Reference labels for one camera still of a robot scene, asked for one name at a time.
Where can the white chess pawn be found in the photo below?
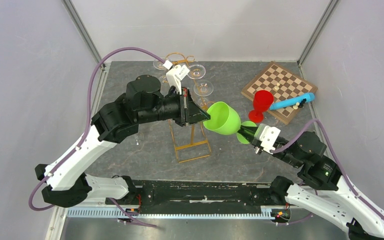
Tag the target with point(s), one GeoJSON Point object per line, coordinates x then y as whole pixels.
{"type": "Point", "coordinates": [296, 106]}

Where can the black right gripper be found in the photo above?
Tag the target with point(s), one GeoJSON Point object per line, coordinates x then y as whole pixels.
{"type": "Point", "coordinates": [248, 131]}

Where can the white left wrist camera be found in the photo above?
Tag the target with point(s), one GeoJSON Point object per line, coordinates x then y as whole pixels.
{"type": "Point", "coordinates": [176, 73]}

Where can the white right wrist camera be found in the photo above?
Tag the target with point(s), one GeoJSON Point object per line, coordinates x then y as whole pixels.
{"type": "Point", "coordinates": [265, 137]}

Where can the gold wire glass rack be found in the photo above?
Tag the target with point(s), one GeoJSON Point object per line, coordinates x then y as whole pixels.
{"type": "Point", "coordinates": [188, 60]}

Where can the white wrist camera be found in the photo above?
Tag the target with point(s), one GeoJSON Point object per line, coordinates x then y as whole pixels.
{"type": "Point", "coordinates": [176, 73]}
{"type": "Point", "coordinates": [265, 137]}

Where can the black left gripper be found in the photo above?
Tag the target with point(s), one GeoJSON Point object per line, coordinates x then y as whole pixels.
{"type": "Point", "coordinates": [190, 113]}

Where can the red wine glass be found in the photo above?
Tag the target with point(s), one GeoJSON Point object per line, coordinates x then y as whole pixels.
{"type": "Point", "coordinates": [262, 101]}

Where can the green wine glass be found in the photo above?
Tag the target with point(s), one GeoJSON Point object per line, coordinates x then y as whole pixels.
{"type": "Point", "coordinates": [224, 120]}

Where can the black chess piece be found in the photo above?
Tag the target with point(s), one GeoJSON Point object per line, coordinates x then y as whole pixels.
{"type": "Point", "coordinates": [301, 104]}

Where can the wooden chessboard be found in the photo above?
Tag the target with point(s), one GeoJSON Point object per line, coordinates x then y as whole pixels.
{"type": "Point", "coordinates": [283, 85]}

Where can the clear wine glass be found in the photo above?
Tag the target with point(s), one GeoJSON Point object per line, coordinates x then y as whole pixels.
{"type": "Point", "coordinates": [160, 65]}
{"type": "Point", "coordinates": [196, 71]}
{"type": "Point", "coordinates": [203, 88]}

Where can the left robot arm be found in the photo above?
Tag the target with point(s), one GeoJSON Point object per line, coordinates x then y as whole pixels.
{"type": "Point", "coordinates": [67, 183]}

